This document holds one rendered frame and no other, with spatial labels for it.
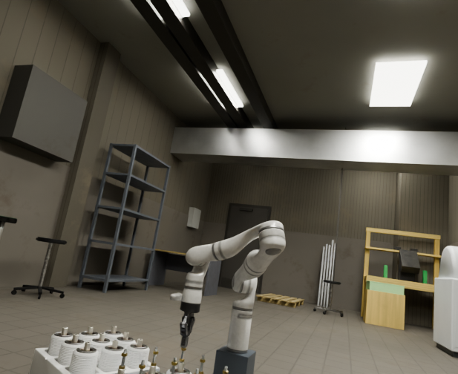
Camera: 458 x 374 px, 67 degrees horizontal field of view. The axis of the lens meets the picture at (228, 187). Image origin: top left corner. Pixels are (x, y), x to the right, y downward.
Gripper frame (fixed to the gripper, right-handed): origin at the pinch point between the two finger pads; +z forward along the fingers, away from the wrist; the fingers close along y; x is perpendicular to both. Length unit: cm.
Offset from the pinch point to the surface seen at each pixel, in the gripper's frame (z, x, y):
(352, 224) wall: -156, -176, 722
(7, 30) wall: -241, 294, 154
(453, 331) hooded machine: 9, -224, 315
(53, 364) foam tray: 17, 50, 0
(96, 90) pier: -240, 260, 284
